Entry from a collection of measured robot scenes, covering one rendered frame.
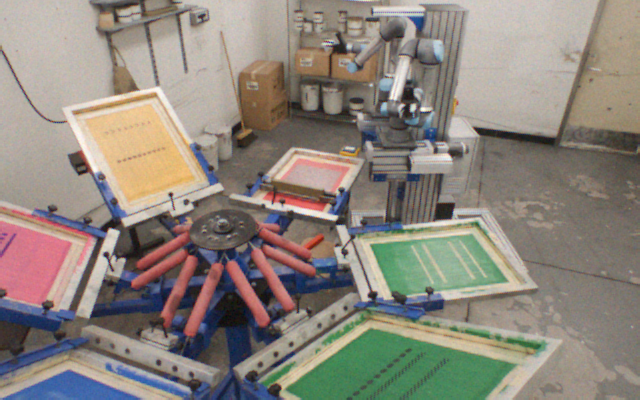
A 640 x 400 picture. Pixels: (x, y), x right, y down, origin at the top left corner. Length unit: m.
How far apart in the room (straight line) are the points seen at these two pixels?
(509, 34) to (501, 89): 0.67
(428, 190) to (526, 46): 3.09
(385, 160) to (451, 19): 0.94
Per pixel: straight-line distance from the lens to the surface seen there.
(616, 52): 6.21
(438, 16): 2.87
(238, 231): 1.96
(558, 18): 5.97
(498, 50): 6.00
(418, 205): 3.39
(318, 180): 2.99
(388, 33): 3.18
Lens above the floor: 2.48
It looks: 31 degrees down
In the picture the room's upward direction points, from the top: straight up
